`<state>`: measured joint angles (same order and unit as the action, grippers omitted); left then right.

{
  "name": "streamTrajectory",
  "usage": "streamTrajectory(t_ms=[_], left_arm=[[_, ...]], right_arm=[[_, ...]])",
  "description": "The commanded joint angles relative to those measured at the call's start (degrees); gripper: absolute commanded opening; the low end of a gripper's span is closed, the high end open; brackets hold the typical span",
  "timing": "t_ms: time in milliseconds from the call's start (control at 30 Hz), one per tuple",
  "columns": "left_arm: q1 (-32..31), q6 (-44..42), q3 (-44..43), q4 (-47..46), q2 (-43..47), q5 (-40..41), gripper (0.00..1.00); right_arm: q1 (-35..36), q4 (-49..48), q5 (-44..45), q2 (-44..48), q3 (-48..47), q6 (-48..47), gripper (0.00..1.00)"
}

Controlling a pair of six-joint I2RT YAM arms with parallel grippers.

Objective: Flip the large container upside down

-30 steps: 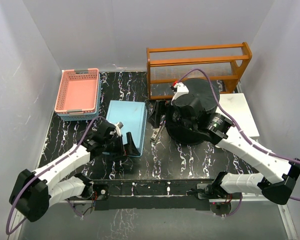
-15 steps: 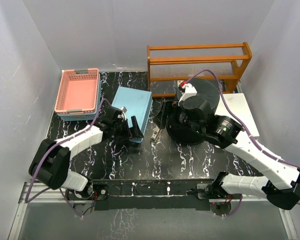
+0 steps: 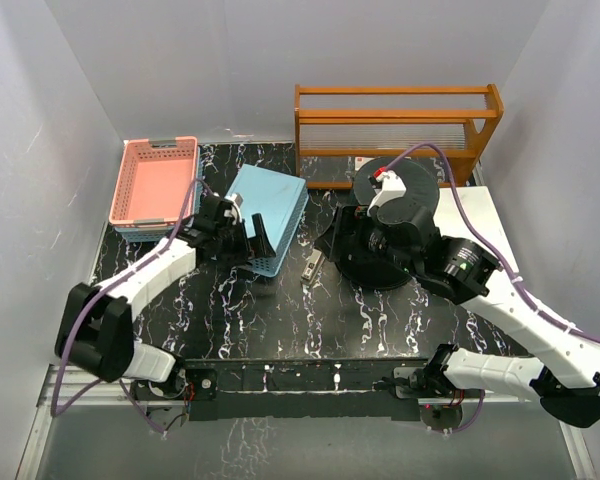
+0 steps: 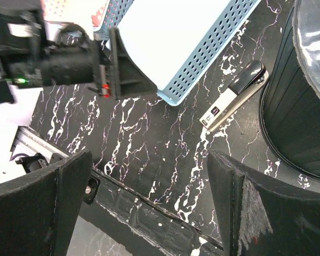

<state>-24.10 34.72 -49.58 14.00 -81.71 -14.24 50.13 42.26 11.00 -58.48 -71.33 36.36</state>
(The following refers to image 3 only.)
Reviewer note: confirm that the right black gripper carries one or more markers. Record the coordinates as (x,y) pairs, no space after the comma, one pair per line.
(351,221)

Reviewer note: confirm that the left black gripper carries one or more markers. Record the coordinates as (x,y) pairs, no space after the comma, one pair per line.
(251,248)

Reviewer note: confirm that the black silver stapler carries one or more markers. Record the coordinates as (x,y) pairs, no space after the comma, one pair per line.
(312,267)

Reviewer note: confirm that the blue perforated plastic basket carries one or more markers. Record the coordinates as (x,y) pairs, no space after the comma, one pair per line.
(280,199)

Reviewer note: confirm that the large black plastic bucket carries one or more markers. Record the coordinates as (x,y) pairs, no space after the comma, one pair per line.
(404,221)

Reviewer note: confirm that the pink perforated plastic basket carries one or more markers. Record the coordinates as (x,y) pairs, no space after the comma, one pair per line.
(178,148)

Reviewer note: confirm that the white perforated plastic basket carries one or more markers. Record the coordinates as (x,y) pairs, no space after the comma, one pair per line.
(481,212)

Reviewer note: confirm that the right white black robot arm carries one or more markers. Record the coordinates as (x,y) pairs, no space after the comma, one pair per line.
(562,367)

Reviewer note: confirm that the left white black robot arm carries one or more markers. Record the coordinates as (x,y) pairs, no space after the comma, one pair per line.
(96,332)

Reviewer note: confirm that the small white red box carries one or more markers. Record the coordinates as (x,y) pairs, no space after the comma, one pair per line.
(361,161)

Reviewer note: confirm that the orange wooden shelf rack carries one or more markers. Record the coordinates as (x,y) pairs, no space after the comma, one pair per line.
(373,121)

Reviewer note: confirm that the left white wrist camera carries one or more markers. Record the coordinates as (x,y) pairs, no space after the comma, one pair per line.
(234,213)

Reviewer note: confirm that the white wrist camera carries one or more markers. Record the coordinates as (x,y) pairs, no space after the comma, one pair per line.
(387,186)
(234,213)

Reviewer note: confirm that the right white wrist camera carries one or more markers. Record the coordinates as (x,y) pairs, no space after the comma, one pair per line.
(387,186)

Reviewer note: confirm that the black front mounting rail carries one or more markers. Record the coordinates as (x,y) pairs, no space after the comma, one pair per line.
(298,388)

